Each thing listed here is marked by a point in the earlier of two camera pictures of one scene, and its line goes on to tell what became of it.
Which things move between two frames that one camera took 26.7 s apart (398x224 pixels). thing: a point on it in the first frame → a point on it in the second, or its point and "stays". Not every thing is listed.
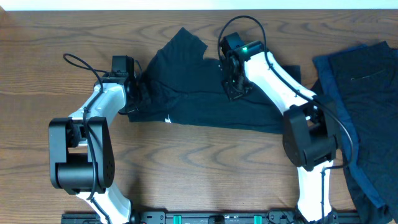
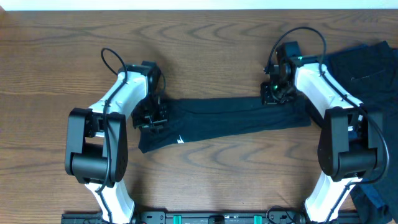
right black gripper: x=236 y=90 → x=270 y=98
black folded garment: x=367 y=79 stays
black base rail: x=212 y=217 stays
